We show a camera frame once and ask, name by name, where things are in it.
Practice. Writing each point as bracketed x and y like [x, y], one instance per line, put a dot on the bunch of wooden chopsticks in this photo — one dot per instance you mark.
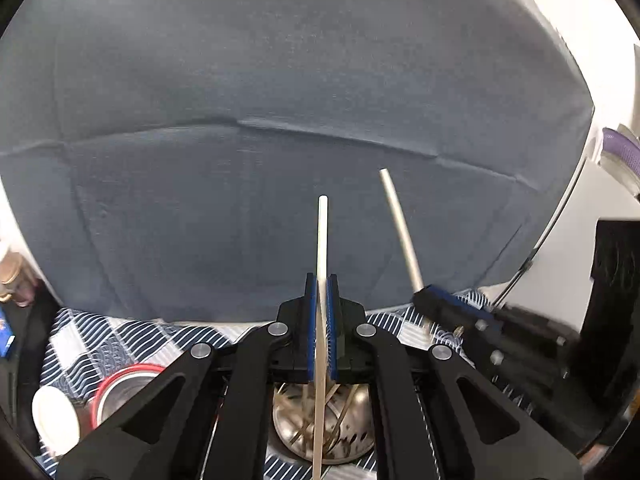
[348, 402]

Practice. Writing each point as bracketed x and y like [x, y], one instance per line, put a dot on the black steel utensil holder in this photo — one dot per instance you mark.
[295, 425]

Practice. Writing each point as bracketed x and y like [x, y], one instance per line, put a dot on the blue packet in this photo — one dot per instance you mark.
[5, 332]

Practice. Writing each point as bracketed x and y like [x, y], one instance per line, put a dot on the blue white patterned tablecloth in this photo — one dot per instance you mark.
[80, 335]

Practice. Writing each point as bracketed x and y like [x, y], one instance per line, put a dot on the red metal bowl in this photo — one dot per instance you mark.
[117, 390]

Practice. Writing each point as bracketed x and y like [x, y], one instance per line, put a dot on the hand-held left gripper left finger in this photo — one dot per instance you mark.
[311, 320]

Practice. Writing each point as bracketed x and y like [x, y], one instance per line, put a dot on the brown bottle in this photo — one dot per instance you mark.
[12, 275]

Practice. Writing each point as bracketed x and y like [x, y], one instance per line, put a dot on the white round lid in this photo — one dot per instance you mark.
[55, 417]

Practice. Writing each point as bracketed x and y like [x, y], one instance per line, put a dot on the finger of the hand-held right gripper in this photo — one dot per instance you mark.
[482, 355]
[450, 305]

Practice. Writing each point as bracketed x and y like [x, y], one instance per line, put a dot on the grey fabric backdrop panel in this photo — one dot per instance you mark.
[275, 110]

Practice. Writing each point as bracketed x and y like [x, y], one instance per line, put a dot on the single wooden chopstick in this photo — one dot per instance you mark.
[322, 240]
[400, 220]

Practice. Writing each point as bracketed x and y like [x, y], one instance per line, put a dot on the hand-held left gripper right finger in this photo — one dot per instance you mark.
[334, 320]

